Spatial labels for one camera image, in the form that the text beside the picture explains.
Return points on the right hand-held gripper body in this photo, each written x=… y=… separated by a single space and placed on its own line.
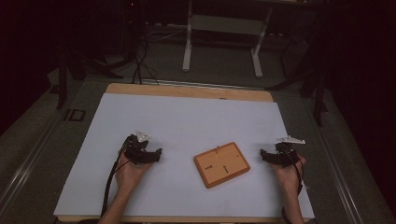
x=286 y=153

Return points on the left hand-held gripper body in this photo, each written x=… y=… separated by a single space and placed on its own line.
x=137 y=151

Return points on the orange wooden box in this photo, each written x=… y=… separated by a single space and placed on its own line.
x=221 y=165

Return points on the person's left hand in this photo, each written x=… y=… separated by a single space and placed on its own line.
x=130 y=175

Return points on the person's right hand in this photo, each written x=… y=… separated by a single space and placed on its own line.
x=288 y=179

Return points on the white paper sheet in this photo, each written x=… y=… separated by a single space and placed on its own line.
x=186 y=124

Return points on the black tripod stand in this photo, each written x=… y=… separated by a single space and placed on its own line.
x=63 y=84
x=317 y=93

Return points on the wooden table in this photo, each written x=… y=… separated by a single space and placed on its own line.
x=186 y=90

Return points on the white metal stand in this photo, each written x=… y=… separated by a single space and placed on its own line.
x=187 y=46

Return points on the metal floor rail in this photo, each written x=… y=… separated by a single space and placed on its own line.
x=25 y=168
x=336 y=168

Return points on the black square floor bracket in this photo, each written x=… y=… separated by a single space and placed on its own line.
x=74 y=115

